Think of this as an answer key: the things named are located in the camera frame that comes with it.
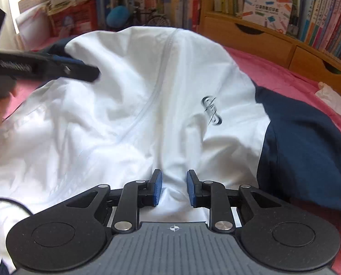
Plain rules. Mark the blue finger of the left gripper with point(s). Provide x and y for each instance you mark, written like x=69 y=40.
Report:
x=59 y=66

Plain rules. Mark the wooden desk drawer organizer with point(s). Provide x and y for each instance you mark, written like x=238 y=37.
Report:
x=268 y=44

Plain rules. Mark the miniature bicycle model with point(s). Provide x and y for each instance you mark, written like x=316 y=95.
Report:
x=150 y=18

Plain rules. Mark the red plastic basket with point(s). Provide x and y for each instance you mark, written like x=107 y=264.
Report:
x=81 y=18

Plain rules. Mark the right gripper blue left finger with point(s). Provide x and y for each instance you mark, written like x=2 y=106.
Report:
x=131 y=198

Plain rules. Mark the blue plush ball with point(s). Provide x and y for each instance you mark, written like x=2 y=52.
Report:
x=117 y=17

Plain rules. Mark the white and navy jacket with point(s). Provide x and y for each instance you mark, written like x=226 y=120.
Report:
x=74 y=236

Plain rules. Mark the pocket label printer box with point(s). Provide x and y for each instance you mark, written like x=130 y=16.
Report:
x=272 y=14

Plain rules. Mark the crumpled white tissue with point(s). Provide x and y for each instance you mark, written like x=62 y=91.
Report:
x=329 y=97

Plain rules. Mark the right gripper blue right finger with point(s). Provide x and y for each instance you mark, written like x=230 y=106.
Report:
x=212 y=196

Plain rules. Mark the pink rabbit print towel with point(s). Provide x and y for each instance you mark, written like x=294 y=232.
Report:
x=290 y=71

